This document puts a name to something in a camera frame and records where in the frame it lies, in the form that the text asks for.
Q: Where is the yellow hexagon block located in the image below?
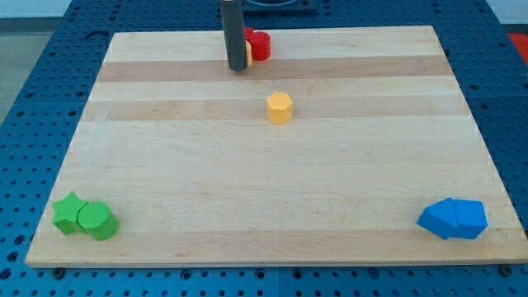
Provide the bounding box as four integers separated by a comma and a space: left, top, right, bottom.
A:
266, 92, 293, 125

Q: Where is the blue pentagon block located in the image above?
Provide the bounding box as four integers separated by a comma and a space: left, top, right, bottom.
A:
450, 199, 488, 239

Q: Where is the blue cube block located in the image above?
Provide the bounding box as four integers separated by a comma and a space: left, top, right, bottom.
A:
417, 198, 458, 239

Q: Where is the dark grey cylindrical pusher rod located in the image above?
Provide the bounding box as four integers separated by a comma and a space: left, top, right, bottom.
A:
219, 0, 248, 72

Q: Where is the yellow block behind rod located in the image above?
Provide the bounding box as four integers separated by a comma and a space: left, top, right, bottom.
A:
246, 40, 253, 67

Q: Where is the green star block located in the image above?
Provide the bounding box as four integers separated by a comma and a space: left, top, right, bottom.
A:
52, 191, 88, 235

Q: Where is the red cylinder block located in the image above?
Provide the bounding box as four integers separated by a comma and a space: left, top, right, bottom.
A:
248, 31, 271, 61

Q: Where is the green cylinder block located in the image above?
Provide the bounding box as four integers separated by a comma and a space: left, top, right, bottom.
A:
78, 201, 119, 241

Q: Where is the light wooden board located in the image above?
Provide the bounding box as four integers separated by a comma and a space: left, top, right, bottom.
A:
26, 26, 527, 268

